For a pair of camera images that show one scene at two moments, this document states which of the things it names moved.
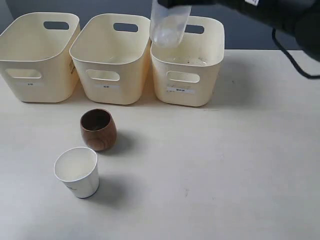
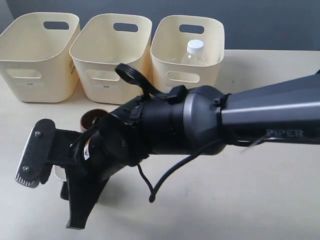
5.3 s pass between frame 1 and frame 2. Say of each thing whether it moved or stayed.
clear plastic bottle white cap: moved
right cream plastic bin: stayed
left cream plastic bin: stayed
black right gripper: moved
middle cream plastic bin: stayed
